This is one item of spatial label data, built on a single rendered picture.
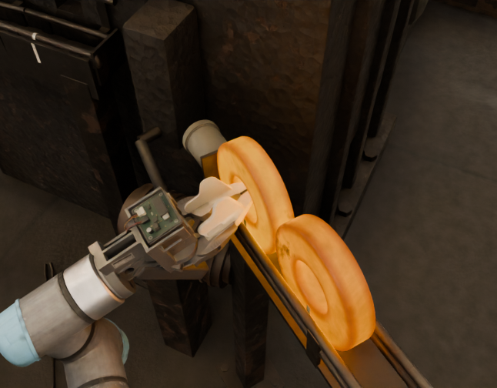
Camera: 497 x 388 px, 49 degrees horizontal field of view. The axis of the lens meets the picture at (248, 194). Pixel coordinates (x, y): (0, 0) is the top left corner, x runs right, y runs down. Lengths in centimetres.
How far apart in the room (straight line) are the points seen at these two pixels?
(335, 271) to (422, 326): 92
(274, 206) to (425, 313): 89
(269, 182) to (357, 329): 19
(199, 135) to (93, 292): 28
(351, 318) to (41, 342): 37
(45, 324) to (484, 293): 115
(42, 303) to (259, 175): 30
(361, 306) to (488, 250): 109
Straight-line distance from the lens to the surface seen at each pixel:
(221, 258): 89
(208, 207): 70
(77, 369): 77
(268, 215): 65
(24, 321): 71
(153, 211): 66
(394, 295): 148
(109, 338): 79
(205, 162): 75
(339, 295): 56
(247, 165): 65
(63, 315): 70
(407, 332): 145
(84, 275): 68
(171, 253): 68
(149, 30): 83
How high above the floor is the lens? 127
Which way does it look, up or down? 52 degrees down
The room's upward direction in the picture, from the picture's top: straight up
